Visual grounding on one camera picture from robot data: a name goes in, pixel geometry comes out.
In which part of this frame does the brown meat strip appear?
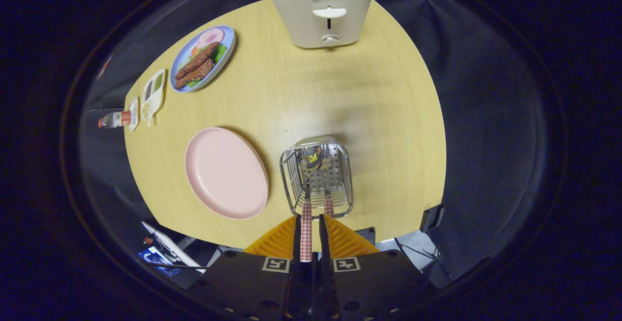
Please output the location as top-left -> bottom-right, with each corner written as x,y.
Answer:
175,59 -> 215,89
174,42 -> 220,81

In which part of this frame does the clear bottle with red cap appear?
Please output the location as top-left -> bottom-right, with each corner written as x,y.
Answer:
98,111 -> 133,129

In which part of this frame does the white toaster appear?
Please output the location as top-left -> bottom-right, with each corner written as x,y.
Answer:
267,0 -> 374,50

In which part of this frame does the black table clamp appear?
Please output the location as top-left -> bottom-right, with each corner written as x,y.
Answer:
420,204 -> 445,233

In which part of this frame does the spoon with checkered handle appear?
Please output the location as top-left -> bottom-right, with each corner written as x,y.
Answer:
297,145 -> 324,263

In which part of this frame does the green lettuce leaf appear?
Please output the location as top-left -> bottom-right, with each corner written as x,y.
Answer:
187,43 -> 228,88

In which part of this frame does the blue plate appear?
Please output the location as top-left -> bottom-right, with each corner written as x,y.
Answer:
169,25 -> 236,93

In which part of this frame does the pink ham slice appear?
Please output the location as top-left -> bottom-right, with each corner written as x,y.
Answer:
196,28 -> 225,48

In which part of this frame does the fork with checkered handle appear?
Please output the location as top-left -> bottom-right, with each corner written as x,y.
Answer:
316,166 -> 336,219

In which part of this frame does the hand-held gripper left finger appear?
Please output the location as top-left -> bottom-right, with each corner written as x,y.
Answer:
187,214 -> 303,321

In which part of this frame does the white divided condiment tray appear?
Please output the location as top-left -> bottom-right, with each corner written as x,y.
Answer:
141,68 -> 166,126

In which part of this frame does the blue printed packet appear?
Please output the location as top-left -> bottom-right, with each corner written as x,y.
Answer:
137,247 -> 179,278

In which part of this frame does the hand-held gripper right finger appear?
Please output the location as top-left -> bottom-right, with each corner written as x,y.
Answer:
318,213 -> 438,321

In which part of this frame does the pink plate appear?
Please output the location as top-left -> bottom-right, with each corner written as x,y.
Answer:
184,127 -> 269,220

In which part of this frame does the metal wire basket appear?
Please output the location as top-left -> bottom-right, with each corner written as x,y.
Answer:
279,136 -> 354,220

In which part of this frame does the white square coaster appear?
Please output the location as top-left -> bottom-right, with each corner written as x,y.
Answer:
128,97 -> 140,132

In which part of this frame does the white flat board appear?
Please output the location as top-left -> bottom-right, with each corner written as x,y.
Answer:
141,221 -> 202,269

